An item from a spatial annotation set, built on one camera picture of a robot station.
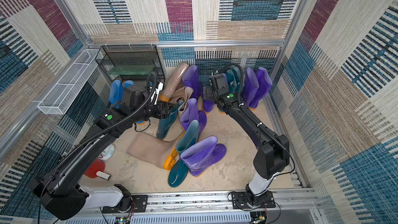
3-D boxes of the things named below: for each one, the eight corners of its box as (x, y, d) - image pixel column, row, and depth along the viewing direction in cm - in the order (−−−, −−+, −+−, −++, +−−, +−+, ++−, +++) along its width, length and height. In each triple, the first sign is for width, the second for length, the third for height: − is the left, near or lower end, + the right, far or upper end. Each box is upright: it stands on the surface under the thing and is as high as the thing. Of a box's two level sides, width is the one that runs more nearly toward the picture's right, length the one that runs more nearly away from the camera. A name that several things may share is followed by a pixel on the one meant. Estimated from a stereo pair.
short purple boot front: (190, 182, 81) (186, 165, 60) (185, 172, 84) (179, 153, 64) (228, 157, 89) (236, 135, 68) (222, 149, 92) (228, 125, 71)
